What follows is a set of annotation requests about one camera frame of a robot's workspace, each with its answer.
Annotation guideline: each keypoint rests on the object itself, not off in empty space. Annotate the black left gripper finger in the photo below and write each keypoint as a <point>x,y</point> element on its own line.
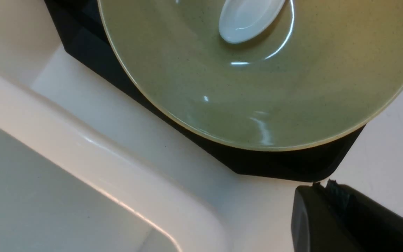
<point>338,218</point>

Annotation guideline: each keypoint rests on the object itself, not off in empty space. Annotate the olive noodle bowl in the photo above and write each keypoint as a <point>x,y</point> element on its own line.
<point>320,71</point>

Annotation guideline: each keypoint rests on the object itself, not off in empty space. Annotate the white ceramic soup spoon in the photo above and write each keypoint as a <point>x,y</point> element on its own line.
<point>243,20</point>

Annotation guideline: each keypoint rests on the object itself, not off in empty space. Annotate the large white plastic tub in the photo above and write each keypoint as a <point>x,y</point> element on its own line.
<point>57,75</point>

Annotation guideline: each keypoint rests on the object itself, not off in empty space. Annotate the black serving tray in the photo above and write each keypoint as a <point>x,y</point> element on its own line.
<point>275,164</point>

